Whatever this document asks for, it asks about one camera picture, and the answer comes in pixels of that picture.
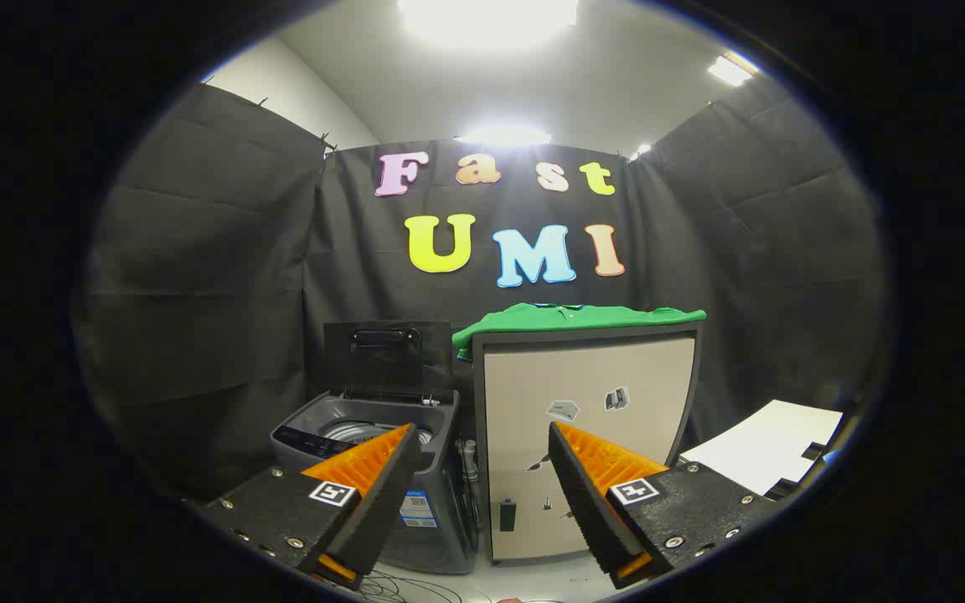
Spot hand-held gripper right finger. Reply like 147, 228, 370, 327
548, 421, 785, 590

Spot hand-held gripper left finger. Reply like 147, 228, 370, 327
200, 423, 423, 591

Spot grey washing machine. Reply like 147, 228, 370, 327
270, 390, 479, 575

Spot green polo shirt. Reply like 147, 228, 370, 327
452, 302, 708, 363

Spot grey beige cabinet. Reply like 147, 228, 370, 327
471, 322, 704, 566

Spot black backdrop cloth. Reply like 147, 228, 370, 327
72, 82, 885, 503

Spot rectangular ceiling light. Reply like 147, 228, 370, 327
707, 52, 760, 87

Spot large ceiling light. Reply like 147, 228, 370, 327
397, 0, 580, 47

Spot thin floor cables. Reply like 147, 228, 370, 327
357, 569, 483, 603

